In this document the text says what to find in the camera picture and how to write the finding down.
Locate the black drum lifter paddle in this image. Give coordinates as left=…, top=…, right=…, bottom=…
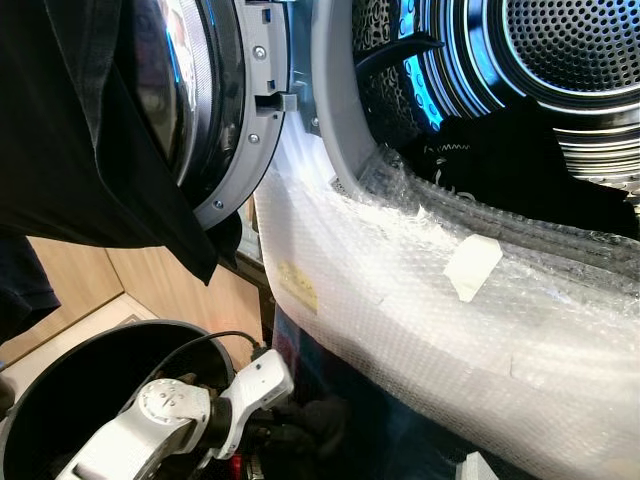
left=355, top=32, right=443, bottom=81

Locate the white tape piece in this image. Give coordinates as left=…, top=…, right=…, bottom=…
left=443, top=236, right=504, bottom=303

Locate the black hanging garment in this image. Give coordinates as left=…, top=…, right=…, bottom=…
left=0, top=0, right=243, bottom=341

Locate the washer door with glass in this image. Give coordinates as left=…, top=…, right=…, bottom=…
left=120, top=0, right=301, bottom=233

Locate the black clothing with white print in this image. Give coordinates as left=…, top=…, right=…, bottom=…
left=405, top=100, right=640, bottom=241

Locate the clear bubble wrap sheet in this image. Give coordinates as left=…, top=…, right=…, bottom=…
left=252, top=120, right=640, bottom=480

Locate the black round laundry basket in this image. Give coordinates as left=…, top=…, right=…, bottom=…
left=0, top=320, right=263, bottom=480

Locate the perforated steel washer drum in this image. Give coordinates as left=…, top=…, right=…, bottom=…
left=350, top=0, right=640, bottom=201

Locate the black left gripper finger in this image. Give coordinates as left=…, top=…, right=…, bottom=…
left=295, top=425, right=344, bottom=456
left=298, top=395, right=348, bottom=428

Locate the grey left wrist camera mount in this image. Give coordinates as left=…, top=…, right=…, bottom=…
left=212, top=348, right=296, bottom=461

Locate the grey rubber door seal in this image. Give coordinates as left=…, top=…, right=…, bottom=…
left=310, top=0, right=421, bottom=201

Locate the front-loading washing machine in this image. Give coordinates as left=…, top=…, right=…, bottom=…
left=250, top=0, right=640, bottom=480

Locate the wooden cabinet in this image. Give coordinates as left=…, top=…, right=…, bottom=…
left=0, top=235, right=271, bottom=366

